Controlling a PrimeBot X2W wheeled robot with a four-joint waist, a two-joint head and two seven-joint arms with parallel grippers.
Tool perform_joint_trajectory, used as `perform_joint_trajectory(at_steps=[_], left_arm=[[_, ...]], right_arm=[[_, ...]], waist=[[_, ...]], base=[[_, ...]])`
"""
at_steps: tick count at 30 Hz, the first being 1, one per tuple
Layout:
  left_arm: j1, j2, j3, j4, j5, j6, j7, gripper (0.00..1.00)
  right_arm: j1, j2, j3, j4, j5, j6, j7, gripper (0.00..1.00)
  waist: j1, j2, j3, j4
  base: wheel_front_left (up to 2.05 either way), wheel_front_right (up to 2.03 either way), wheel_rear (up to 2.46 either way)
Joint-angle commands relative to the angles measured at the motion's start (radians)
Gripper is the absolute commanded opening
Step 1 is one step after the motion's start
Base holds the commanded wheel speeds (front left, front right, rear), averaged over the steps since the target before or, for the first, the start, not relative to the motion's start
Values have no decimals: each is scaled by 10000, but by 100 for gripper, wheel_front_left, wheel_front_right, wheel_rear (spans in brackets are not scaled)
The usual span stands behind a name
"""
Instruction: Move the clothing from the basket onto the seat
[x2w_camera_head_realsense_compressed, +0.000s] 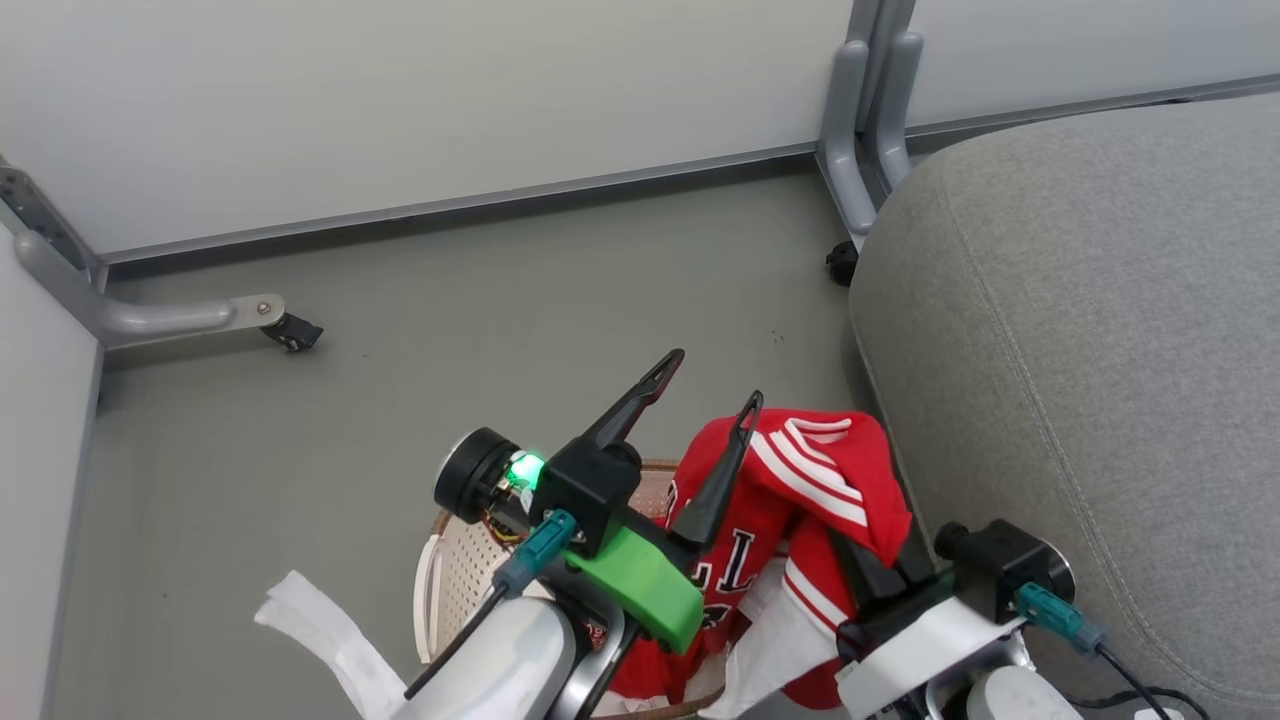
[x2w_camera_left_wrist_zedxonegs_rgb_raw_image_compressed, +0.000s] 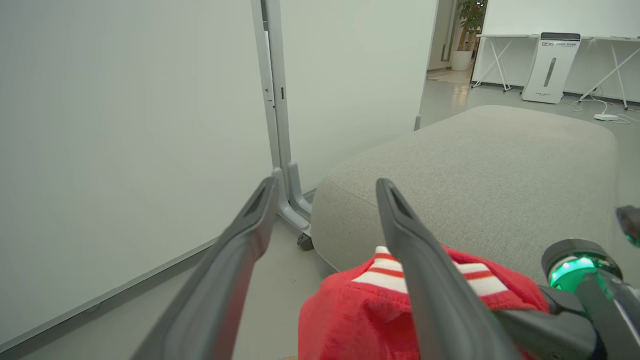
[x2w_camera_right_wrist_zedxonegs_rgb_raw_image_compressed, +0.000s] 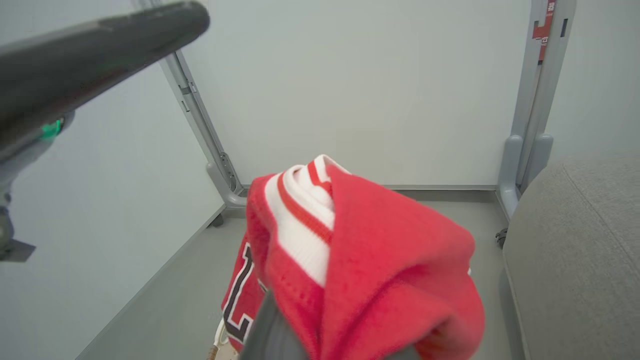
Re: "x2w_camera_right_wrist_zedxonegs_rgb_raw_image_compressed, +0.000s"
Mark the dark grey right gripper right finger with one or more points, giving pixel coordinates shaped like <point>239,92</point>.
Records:
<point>402,355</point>

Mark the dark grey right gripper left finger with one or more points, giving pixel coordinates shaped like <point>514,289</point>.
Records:
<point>272,332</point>

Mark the grey left gripper green band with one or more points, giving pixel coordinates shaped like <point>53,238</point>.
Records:
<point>15,175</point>

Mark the red white sports jersey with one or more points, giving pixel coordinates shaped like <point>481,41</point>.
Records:
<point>390,265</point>

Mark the cream plastic laundry basket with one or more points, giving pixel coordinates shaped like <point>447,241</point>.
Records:
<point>222,345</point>

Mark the black caster wheel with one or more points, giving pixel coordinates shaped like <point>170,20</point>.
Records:
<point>501,238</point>
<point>217,220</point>

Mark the grey fabric sofa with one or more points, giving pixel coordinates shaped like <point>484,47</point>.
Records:
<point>575,260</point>

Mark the red sticker strip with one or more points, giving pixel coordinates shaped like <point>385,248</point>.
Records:
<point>544,30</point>

